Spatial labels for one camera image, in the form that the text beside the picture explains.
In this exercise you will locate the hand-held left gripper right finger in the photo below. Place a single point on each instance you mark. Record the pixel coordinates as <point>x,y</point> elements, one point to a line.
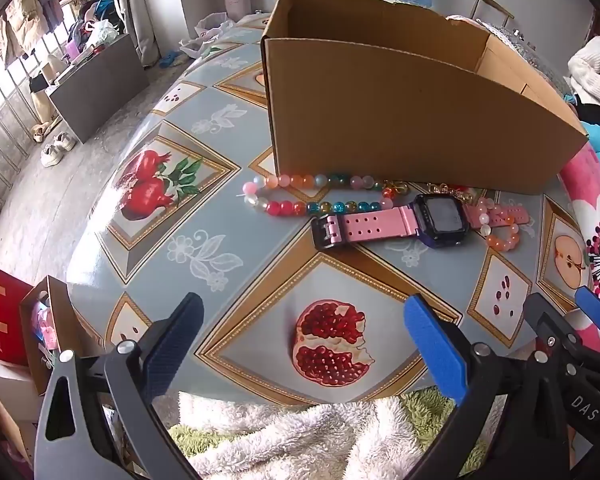
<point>435,345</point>

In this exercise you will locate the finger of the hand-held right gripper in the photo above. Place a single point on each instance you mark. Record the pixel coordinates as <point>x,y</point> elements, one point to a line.
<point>547,327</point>
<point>595,307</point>

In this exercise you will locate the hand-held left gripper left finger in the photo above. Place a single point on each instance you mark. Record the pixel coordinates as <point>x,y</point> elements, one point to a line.
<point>175,340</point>

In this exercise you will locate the pink floral blanket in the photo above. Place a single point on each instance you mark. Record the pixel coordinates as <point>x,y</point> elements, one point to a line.
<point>585,195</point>

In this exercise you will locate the small cardboard floor box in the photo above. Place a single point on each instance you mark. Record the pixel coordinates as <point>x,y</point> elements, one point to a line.
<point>62,305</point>

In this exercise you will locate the white fleece robe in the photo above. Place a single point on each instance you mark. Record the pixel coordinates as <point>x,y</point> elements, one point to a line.
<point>305,435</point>

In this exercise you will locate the red gift bag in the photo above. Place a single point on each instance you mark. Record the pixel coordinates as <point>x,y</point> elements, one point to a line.
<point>10,320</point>

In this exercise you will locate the white sneaker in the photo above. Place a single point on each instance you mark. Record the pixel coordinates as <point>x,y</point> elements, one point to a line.
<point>65,141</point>
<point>51,156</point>

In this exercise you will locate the beige shoe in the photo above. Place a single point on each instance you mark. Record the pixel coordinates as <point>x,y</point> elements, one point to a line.
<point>40,133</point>

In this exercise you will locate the grey cabinet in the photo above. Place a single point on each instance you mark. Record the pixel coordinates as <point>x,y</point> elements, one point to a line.
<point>100,90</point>

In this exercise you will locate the blue slippers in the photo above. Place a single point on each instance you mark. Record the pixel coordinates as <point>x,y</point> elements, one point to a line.
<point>174,60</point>

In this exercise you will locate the silver sequin pillow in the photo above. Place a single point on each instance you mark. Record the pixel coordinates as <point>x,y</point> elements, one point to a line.
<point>515,35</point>

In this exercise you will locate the metal window railing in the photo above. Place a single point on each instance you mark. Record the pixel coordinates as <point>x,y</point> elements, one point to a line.
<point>0,110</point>

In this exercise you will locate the white plastic bag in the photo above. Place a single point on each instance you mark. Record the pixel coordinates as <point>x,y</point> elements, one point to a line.
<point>210,27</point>

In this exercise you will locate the pile of clothes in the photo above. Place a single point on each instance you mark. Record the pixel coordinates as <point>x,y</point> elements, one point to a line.
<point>95,25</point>

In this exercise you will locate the grey curtain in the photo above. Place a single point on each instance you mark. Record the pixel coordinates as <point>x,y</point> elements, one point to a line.
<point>135,10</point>

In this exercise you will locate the brown hanging coat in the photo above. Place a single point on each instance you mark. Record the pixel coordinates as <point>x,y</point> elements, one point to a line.
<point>25,15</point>

